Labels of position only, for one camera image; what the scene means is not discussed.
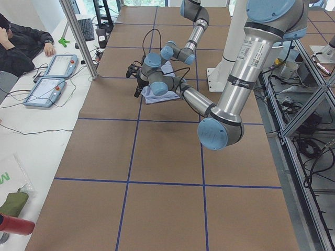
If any red bottle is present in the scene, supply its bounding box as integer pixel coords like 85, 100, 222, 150
1, 213, 35, 236

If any seated person in black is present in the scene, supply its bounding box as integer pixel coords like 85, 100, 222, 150
1, 15, 55, 77

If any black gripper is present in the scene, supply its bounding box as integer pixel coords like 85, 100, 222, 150
134, 70, 149, 98

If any blue teach pendant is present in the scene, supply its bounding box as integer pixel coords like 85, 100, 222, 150
23, 77, 66, 108
44, 54, 79, 79

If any upper blue teach pendant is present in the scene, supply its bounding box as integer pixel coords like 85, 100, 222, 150
44, 54, 79, 79

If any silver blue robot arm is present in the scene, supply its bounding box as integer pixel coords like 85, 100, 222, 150
160, 0, 210, 65
127, 1, 309, 150

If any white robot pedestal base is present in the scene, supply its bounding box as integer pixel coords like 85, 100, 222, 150
207, 0, 247, 92

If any lower blue teach pendant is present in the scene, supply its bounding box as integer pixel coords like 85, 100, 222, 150
23, 77, 66, 108

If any light blue striped shirt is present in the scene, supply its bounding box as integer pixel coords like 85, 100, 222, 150
141, 61, 179, 104

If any aluminium frame post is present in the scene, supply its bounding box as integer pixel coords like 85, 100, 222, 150
59, 0, 98, 80

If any black keyboard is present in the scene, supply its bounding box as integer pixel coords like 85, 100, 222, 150
77, 18, 95, 41

